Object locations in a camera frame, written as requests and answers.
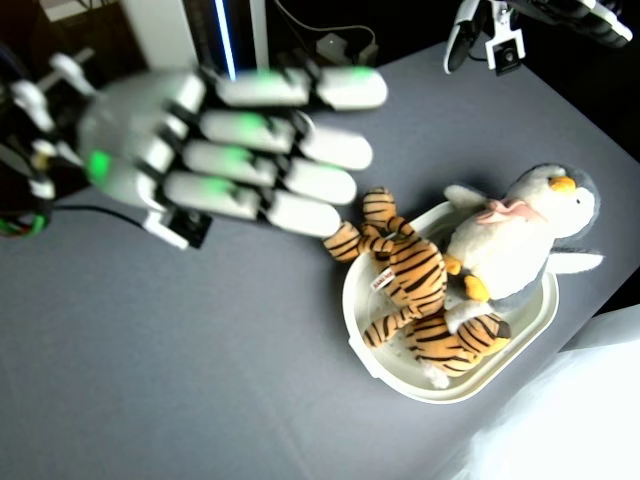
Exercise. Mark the white tower with blue light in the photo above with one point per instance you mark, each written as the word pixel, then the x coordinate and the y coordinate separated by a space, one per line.
pixel 165 35

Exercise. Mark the orange striped tiger plush toy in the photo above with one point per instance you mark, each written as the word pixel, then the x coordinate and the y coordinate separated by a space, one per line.
pixel 417 272

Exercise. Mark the small power adapter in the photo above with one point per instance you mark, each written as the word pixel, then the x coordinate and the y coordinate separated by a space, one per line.
pixel 332 49

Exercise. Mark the grey table cloth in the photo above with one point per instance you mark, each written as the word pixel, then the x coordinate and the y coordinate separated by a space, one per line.
pixel 175 375

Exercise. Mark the grey white penguin plush toy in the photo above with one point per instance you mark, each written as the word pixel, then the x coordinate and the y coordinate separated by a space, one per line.
pixel 505 245

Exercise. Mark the white flat panel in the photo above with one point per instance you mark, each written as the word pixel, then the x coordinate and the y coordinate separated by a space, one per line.
pixel 565 415

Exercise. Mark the white perforated plastic basket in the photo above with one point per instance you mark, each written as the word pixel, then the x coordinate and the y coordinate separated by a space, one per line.
pixel 525 325

